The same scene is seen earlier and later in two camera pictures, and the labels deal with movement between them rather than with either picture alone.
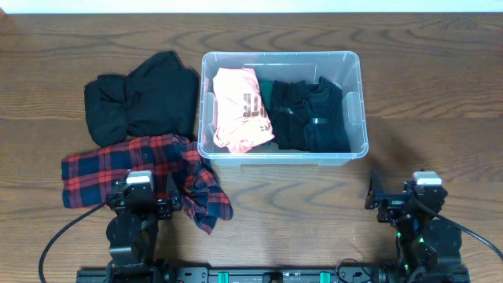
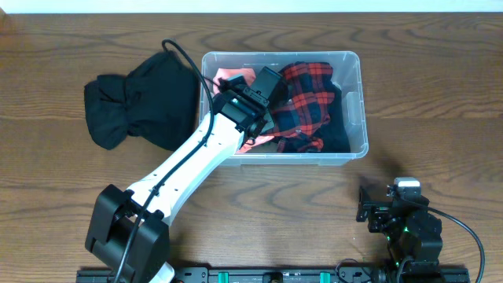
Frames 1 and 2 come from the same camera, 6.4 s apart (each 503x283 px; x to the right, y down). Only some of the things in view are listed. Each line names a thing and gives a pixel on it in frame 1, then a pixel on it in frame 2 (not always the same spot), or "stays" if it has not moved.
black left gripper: [163, 210] → [266, 123]
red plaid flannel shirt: [89, 180] → [299, 106]
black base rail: [270, 274] stays
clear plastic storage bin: [344, 68] stays
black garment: [161, 97] stays
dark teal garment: [327, 130] stays
